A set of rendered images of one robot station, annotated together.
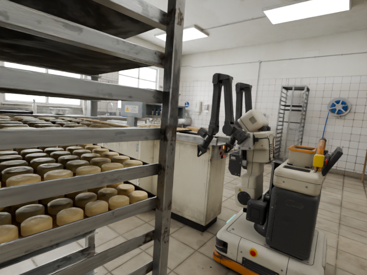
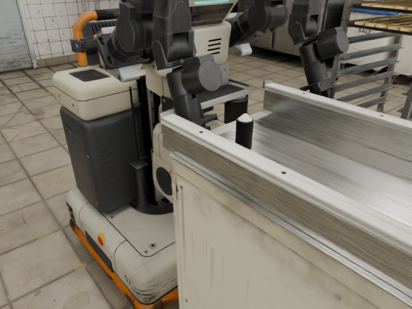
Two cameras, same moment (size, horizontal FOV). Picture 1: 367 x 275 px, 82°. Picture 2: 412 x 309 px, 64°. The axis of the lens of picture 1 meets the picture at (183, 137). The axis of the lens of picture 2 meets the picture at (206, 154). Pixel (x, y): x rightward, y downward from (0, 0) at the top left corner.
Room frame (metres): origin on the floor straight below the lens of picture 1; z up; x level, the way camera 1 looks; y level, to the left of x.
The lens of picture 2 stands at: (2.58, -0.27, 1.13)
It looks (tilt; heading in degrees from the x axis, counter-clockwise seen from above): 29 degrees down; 193
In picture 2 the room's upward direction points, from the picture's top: straight up
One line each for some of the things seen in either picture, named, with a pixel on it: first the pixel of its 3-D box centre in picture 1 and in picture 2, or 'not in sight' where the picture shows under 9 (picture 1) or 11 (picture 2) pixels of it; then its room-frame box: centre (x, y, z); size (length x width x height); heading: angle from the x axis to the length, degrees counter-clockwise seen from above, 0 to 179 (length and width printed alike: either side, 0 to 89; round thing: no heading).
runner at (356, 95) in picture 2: not in sight; (363, 93); (0.32, 0.27, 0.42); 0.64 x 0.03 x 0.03; 137
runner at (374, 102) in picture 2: not in sight; (360, 106); (0.32, 0.27, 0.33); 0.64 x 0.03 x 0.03; 137
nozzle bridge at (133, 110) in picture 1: (155, 118); not in sight; (2.44, 0.34, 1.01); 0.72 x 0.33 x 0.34; 145
